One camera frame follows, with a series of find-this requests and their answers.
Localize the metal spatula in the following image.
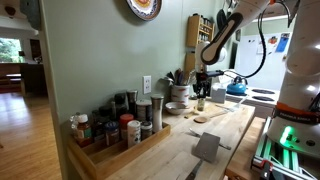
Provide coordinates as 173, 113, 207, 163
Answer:
185, 140, 218, 180

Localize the steel pepper grinder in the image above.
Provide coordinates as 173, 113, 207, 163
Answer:
151, 94, 164, 132

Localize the white refrigerator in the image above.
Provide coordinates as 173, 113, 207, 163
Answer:
234, 31, 294, 92

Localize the wooden spice rack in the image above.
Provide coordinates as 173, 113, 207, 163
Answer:
186, 13, 215, 48
184, 53, 195, 73

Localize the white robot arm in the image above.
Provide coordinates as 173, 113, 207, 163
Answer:
195, 0, 320, 158

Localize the blue tea kettle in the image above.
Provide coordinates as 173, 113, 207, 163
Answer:
227, 76, 247, 95

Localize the white-handled peeler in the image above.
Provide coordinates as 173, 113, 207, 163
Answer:
216, 96, 247, 112

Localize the small glass spice bottle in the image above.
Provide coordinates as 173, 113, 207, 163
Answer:
197, 99, 206, 111

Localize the wooden spoon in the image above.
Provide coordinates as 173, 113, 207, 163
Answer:
193, 111, 228, 123

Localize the lower wooden spice rack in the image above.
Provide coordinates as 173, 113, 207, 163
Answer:
184, 53, 195, 73

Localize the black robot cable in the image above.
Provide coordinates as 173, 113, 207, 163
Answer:
223, 13, 268, 80

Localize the white wall outlet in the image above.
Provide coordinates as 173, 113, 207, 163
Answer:
143, 76, 151, 94

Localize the white utensil crock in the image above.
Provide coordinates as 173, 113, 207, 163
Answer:
171, 85, 190, 105

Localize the grey tissue box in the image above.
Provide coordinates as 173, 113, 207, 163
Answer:
210, 83, 226, 103

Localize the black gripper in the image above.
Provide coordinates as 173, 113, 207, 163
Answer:
193, 70, 224, 98

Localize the white spice shaker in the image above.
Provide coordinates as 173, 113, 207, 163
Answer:
127, 120, 141, 148

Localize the white stove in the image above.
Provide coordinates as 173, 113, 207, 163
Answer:
226, 87, 279, 118

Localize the dark-lid spice jar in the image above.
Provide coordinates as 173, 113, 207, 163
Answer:
105, 121, 119, 146

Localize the red-lid spice jar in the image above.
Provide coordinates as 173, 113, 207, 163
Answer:
119, 114, 134, 140

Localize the white ceramic bowl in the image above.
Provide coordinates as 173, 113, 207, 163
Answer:
165, 102, 187, 115

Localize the white label can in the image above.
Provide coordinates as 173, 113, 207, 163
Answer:
136, 99, 152, 121

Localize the wooden condiment tray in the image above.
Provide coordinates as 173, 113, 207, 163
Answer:
67, 123, 171, 180

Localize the upper wooden spice rack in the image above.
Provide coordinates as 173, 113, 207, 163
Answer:
186, 13, 215, 48

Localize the brown sauce bottle white cap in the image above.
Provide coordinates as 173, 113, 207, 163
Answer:
76, 114, 92, 147

